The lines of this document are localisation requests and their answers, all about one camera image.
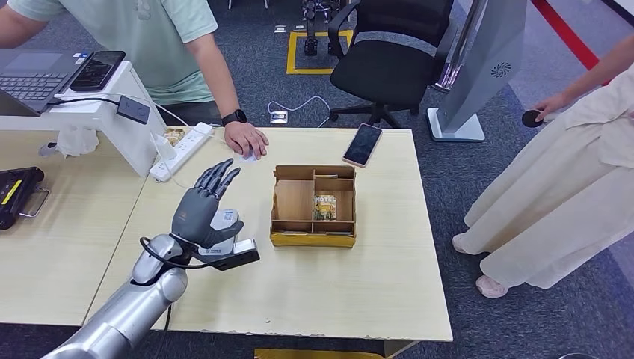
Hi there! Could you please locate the person's right hand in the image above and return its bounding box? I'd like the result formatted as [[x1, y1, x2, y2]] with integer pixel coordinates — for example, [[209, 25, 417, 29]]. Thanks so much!
[[534, 93, 568, 123]]

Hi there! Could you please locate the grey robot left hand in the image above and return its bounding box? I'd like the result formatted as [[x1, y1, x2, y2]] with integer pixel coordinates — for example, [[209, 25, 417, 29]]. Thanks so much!
[[170, 158, 245, 251]]

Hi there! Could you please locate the person's left hand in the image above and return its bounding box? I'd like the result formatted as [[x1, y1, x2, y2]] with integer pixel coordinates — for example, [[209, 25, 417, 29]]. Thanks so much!
[[224, 121, 271, 161]]

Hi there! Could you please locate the black round disc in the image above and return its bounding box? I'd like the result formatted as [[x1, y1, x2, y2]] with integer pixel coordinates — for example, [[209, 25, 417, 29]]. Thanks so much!
[[521, 109, 545, 129]]

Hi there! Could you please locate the person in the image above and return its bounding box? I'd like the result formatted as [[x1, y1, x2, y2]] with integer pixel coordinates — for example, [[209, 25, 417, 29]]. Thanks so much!
[[452, 34, 634, 300], [0, 0, 271, 161]]

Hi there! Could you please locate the hotel room key card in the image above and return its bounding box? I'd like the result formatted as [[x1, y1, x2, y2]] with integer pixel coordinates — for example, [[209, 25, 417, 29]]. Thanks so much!
[[312, 195, 338, 222]]

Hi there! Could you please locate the black wristwatch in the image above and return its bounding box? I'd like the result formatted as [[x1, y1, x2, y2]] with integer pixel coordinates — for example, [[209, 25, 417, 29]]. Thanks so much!
[[221, 109, 248, 127]]

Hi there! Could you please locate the white power strip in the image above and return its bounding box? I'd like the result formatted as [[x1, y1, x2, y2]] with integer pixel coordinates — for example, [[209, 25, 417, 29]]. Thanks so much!
[[148, 122, 214, 183]]

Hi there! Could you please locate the brown cardboard organizer box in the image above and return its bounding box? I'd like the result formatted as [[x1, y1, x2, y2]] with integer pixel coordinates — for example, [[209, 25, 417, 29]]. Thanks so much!
[[269, 164, 357, 249]]

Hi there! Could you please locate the white charger plug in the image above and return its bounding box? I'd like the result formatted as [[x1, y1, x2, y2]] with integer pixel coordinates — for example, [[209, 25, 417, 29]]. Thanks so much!
[[150, 132, 176, 162]]

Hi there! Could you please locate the grey kiosk display stand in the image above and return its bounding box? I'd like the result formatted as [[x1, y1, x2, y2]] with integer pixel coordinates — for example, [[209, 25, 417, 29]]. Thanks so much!
[[426, 0, 529, 143]]

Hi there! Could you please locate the yellow floor tape square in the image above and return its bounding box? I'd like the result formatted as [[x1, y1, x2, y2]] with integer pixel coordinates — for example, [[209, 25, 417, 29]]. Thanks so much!
[[286, 29, 354, 76]]

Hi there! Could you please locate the standing humanoid robot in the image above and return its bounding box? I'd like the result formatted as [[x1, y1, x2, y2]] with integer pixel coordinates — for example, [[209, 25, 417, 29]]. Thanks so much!
[[302, 0, 348, 57]]

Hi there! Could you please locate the smartphone with pink case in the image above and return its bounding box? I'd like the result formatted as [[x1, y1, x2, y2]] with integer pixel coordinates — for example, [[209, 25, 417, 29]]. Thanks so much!
[[342, 123, 384, 169]]

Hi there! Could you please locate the black adapter box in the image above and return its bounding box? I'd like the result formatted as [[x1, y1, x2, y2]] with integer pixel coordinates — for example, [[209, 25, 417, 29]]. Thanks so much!
[[115, 95, 151, 125]]

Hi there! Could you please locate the white desk riser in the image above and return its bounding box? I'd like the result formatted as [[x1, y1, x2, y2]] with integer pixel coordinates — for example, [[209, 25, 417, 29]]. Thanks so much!
[[0, 61, 170, 178]]

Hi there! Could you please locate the crumpled white plastic bag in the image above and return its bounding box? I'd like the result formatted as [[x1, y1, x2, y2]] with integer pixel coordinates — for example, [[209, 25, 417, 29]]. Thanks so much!
[[55, 126, 100, 158]]

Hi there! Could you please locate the black office chair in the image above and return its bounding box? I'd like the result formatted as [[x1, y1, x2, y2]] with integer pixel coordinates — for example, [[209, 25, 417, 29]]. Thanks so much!
[[327, 0, 457, 129]]

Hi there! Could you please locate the black smartphone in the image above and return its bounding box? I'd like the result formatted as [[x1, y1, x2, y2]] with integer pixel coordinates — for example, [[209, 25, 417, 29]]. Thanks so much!
[[69, 50, 126, 93]]

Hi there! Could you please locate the beige shoe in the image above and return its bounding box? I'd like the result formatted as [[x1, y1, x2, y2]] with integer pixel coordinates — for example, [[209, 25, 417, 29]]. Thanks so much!
[[475, 275, 510, 300], [452, 233, 476, 255]]

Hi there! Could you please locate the black payment terminal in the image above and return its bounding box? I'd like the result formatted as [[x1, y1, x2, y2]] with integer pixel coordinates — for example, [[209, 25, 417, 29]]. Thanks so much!
[[0, 167, 51, 231]]

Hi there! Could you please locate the dark grey laptop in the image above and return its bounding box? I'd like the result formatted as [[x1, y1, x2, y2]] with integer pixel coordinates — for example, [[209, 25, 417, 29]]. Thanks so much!
[[0, 48, 94, 118]]

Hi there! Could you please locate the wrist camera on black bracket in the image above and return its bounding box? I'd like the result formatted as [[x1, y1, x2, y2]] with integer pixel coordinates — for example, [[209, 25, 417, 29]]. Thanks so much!
[[208, 239, 261, 272]]

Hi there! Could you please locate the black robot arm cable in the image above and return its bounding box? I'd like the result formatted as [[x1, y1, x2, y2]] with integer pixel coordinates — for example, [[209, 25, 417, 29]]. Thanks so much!
[[139, 236, 212, 331]]

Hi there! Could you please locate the white floor cable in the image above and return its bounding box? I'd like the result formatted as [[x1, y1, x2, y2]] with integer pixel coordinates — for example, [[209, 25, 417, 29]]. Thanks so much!
[[267, 95, 333, 129]]

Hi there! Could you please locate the black adapter cable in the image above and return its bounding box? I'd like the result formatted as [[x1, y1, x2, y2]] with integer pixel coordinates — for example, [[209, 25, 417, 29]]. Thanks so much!
[[47, 96, 120, 108]]

